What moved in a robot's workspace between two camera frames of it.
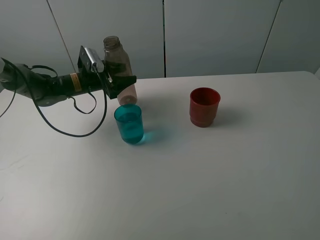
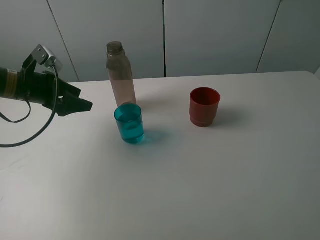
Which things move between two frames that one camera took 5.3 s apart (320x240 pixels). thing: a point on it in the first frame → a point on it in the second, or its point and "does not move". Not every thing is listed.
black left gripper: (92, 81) → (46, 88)
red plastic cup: (204, 102) does not move
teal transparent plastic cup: (129, 118) does not move
